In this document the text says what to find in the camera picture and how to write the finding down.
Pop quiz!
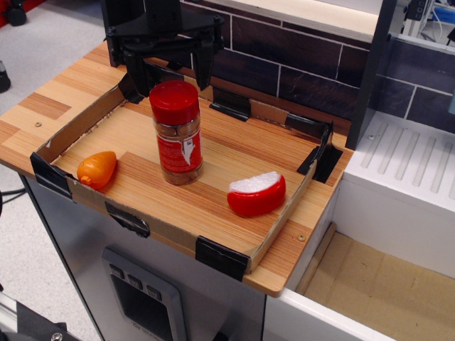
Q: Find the white toy sink drainer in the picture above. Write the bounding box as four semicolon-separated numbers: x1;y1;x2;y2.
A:
343;112;455;221

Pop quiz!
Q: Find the light wooden shelf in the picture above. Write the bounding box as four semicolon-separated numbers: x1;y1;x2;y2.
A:
196;1;379;43

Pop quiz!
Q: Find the grey toy oven panel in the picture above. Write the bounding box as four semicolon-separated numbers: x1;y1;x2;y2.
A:
102;249;188;340

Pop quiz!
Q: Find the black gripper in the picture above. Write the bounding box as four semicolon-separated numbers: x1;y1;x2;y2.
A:
114;1;224;98

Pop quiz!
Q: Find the red toy cheese wedge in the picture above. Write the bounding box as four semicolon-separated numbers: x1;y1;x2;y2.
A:
227;171;287;216

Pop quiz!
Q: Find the orange toy carrot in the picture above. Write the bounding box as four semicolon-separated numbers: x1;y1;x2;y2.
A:
77;151;117;190

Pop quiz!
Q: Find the dark grey vertical post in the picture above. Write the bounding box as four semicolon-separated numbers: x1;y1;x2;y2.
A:
346;1;397;150

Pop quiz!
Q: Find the red-capped basil spice bottle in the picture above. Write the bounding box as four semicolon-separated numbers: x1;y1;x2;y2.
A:
149;80;203;185

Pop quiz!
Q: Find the cardboard fence with black tape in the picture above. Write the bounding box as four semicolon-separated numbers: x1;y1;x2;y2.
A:
34;60;351;293

